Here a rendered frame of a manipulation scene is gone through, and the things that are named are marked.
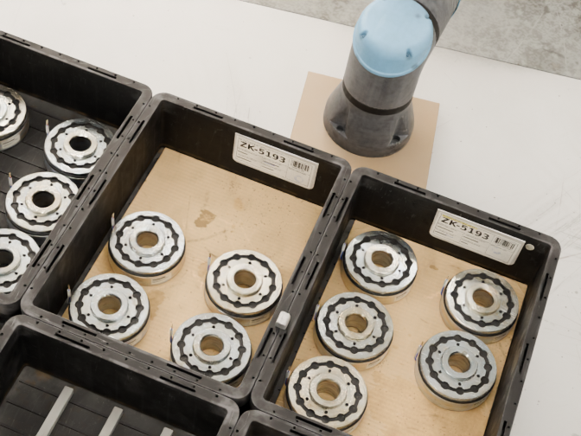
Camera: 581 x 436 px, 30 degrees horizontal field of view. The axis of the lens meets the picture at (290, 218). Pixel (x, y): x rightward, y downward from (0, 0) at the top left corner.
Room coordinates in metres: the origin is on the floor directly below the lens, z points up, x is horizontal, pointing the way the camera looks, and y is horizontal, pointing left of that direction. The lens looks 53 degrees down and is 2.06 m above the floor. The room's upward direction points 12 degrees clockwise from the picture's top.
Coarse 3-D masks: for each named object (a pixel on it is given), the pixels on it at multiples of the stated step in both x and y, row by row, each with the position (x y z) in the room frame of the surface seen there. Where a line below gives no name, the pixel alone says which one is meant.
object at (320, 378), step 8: (320, 376) 0.65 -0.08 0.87; (328, 376) 0.65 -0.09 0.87; (336, 376) 0.65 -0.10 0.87; (312, 384) 0.64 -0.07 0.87; (336, 384) 0.65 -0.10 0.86; (344, 384) 0.65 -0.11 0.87; (312, 392) 0.63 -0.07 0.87; (344, 392) 0.64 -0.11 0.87; (312, 400) 0.62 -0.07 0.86; (320, 400) 0.62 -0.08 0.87; (336, 400) 0.62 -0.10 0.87; (344, 400) 0.63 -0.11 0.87; (328, 408) 0.61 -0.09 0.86
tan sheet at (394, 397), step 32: (416, 256) 0.89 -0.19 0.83; (448, 256) 0.90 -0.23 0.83; (416, 288) 0.84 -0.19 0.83; (416, 320) 0.78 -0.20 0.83; (384, 384) 0.68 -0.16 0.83; (416, 384) 0.69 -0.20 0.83; (384, 416) 0.63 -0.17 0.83; (416, 416) 0.64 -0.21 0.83; (448, 416) 0.65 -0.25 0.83; (480, 416) 0.66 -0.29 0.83
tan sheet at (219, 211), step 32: (160, 160) 0.97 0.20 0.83; (192, 160) 0.98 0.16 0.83; (160, 192) 0.91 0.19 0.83; (192, 192) 0.92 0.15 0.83; (224, 192) 0.93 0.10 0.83; (256, 192) 0.94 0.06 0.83; (192, 224) 0.87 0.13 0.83; (224, 224) 0.88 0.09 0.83; (256, 224) 0.89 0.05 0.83; (288, 224) 0.90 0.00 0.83; (192, 256) 0.81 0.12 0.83; (288, 256) 0.85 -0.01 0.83; (160, 288) 0.75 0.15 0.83; (192, 288) 0.76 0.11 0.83; (160, 320) 0.70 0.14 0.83; (160, 352) 0.66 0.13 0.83
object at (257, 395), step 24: (360, 168) 0.94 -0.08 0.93; (408, 192) 0.92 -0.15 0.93; (432, 192) 0.93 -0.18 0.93; (336, 216) 0.85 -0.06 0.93; (480, 216) 0.90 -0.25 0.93; (552, 240) 0.89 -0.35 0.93; (312, 264) 0.77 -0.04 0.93; (552, 264) 0.85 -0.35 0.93; (288, 312) 0.69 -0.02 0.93; (288, 336) 0.66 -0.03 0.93; (528, 336) 0.73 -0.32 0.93; (528, 360) 0.70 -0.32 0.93; (264, 384) 0.59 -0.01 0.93; (264, 408) 0.56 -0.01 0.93; (504, 408) 0.62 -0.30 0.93; (312, 432) 0.54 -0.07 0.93; (336, 432) 0.55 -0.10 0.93; (504, 432) 0.59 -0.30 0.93
